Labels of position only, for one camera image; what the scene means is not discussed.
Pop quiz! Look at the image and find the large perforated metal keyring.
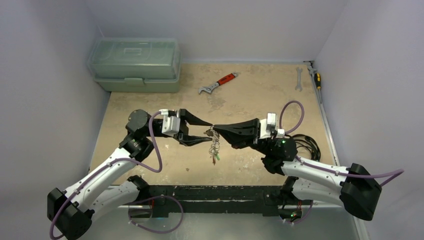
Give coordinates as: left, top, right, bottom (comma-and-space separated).
204, 126, 220, 163

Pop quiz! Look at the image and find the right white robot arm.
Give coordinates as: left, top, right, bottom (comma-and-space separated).
212, 118, 382, 221

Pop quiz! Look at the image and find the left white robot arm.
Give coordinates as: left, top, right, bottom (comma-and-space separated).
47, 108, 211, 240

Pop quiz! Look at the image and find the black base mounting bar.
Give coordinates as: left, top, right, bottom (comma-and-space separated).
130, 185, 311, 218

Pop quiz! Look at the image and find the silver open end wrench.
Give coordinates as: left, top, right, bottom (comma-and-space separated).
295, 67, 303, 92

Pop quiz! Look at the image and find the yellow black screwdriver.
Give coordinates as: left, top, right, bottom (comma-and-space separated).
314, 72, 321, 91

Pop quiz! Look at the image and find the green plastic toolbox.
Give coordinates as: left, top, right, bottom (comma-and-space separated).
87, 37, 182, 93

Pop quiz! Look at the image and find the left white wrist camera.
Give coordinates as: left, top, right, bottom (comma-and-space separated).
159, 109, 181, 137

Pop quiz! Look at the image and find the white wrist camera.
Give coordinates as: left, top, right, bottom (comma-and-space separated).
258, 112, 286, 138
159, 109, 181, 137

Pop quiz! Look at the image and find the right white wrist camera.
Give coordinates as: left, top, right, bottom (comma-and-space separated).
258, 112, 286, 138

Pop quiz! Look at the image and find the red handled adjustable wrench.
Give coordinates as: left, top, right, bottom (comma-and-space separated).
198, 72, 239, 94

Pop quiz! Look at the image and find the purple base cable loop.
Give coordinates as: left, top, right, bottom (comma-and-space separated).
128, 193, 185, 234

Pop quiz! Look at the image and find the aluminium frame rail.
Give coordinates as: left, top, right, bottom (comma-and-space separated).
303, 60, 360, 208

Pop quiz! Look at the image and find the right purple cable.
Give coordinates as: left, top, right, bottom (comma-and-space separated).
278, 100, 405, 187

